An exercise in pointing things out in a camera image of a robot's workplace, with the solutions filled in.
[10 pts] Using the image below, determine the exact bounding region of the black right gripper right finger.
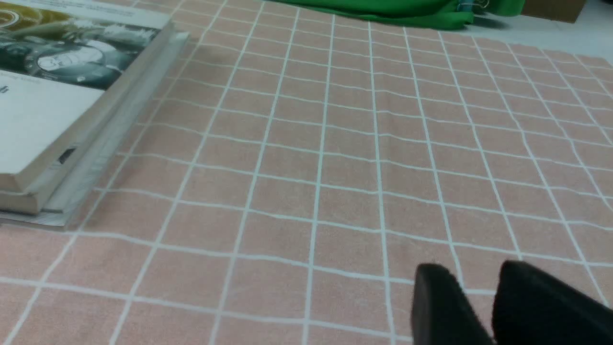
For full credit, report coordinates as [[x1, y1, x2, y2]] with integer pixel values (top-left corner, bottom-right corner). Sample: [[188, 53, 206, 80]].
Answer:
[[492, 260, 613, 345]]

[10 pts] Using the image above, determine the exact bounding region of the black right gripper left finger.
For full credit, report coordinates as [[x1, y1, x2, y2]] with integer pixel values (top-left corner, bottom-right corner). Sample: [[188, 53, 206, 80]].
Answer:
[[411, 264, 493, 345]]

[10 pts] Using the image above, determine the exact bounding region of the pink grid-pattern tablecloth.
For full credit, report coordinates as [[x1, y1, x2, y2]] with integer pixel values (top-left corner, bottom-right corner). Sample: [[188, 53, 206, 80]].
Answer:
[[1, 0, 612, 345]]

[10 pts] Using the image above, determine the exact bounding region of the brown cardboard box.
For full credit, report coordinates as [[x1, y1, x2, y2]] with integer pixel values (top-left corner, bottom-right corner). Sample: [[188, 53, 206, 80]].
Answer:
[[521, 0, 587, 23]]

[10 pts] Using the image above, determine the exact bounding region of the green cloth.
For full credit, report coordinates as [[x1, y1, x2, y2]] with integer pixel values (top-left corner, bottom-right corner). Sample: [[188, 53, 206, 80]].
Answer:
[[283, 0, 525, 30]]

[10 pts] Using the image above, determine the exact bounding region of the bottom thin white book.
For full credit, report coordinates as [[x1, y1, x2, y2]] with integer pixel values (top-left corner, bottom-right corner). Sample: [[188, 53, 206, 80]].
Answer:
[[1, 32, 190, 231]]

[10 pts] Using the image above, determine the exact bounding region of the middle white book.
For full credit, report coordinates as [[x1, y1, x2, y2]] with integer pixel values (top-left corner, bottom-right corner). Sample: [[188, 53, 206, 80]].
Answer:
[[1, 31, 180, 216]]

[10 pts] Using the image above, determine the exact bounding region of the top book with photo cover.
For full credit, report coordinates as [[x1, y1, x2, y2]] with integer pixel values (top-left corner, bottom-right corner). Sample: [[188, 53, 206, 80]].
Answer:
[[0, 0, 173, 194]]

